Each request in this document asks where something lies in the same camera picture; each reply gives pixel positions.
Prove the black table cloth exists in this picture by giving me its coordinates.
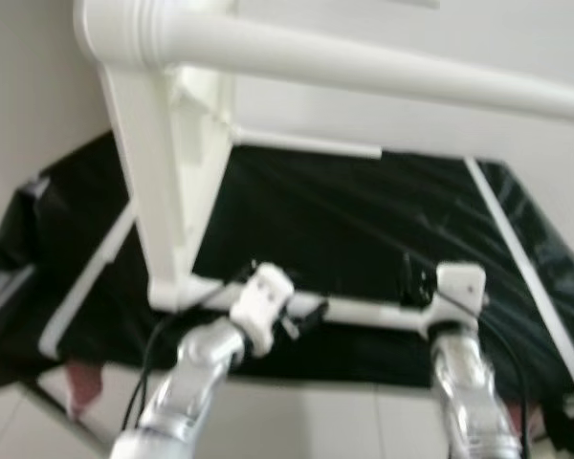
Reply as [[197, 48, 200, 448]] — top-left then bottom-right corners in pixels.
[[0, 132, 574, 452]]

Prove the pink rounded object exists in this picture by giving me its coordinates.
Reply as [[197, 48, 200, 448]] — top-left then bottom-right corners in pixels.
[[65, 361, 103, 414], [507, 406, 548, 443]]

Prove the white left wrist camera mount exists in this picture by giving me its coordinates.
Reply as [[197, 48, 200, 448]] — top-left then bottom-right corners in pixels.
[[228, 264, 298, 359]]

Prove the black metal table frame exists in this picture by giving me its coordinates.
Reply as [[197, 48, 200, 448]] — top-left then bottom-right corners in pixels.
[[17, 376, 108, 452]]

